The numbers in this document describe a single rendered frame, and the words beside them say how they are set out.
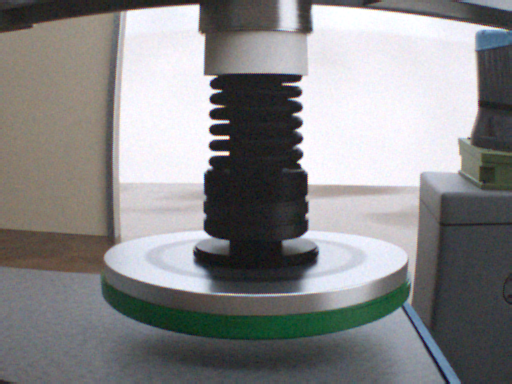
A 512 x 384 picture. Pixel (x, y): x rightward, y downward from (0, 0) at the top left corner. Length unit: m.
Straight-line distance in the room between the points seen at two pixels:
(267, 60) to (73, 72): 5.20
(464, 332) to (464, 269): 0.13
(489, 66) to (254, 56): 1.03
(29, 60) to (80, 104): 0.70
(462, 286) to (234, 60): 0.94
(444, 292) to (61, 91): 4.66
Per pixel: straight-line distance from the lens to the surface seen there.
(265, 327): 0.41
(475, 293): 1.35
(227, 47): 0.47
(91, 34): 5.63
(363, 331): 0.53
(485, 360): 1.41
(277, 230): 0.48
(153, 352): 0.48
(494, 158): 1.37
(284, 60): 0.47
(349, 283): 0.43
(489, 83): 1.46
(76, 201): 5.67
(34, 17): 0.55
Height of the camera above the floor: 1.00
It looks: 7 degrees down
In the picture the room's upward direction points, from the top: straight up
